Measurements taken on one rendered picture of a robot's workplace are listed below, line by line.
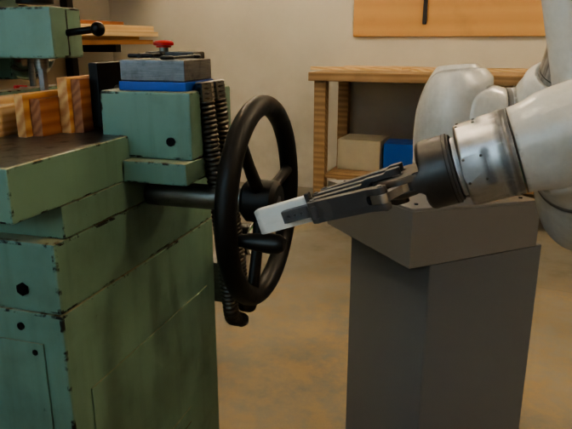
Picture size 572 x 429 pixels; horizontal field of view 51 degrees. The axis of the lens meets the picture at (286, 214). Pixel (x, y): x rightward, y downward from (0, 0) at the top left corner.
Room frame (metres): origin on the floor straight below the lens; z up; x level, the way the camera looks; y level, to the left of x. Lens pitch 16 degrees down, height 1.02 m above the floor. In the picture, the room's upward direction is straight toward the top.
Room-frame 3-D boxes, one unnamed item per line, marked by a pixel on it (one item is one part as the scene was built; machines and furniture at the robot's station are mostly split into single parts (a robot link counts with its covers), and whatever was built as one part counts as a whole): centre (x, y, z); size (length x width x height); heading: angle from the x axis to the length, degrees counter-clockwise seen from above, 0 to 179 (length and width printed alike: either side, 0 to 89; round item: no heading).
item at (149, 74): (0.88, 0.16, 0.99); 0.13 x 0.11 x 0.06; 163
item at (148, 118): (0.88, 0.17, 0.91); 0.15 x 0.14 x 0.09; 163
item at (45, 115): (0.93, 0.30, 0.92); 0.25 x 0.02 x 0.05; 163
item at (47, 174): (0.90, 0.25, 0.87); 0.61 x 0.30 x 0.06; 163
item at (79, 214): (0.89, 0.30, 0.82); 0.40 x 0.21 x 0.04; 163
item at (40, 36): (0.92, 0.38, 1.03); 0.14 x 0.07 x 0.09; 73
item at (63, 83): (0.94, 0.28, 0.94); 0.20 x 0.02 x 0.08; 163
